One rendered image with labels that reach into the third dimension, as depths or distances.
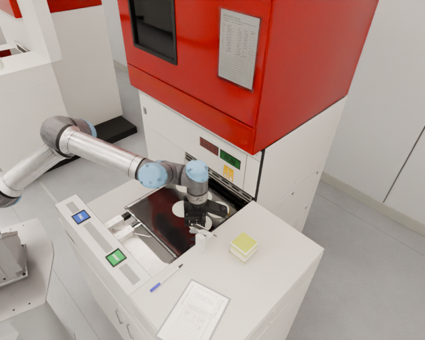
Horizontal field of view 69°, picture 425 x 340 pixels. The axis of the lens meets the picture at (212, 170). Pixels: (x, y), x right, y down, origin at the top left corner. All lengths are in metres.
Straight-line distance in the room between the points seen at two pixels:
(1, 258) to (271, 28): 1.16
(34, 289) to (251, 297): 0.80
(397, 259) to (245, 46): 2.08
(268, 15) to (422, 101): 1.70
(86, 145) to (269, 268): 0.73
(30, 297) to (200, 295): 0.64
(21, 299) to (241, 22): 1.21
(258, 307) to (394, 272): 1.67
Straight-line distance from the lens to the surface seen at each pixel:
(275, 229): 1.25
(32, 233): 1.57
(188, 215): 1.16
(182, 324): 1.03
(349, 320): 2.27
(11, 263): 1.37
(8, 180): 1.39
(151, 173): 0.91
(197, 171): 1.00
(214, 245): 1.17
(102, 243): 1.25
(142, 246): 1.30
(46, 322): 1.77
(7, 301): 1.41
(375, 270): 2.55
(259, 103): 1.03
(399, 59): 2.45
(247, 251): 1.08
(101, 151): 1.00
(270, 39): 0.96
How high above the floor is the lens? 1.91
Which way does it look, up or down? 40 degrees down
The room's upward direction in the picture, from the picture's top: 2 degrees clockwise
